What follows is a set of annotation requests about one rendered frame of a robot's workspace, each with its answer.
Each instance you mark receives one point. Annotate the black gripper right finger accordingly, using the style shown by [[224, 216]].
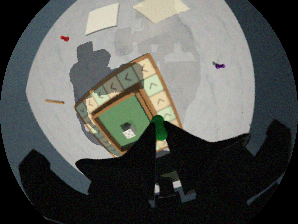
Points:
[[194, 158]]

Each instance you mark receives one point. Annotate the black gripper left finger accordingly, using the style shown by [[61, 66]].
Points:
[[135, 167]]

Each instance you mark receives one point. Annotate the white die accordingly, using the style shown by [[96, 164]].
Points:
[[129, 132]]

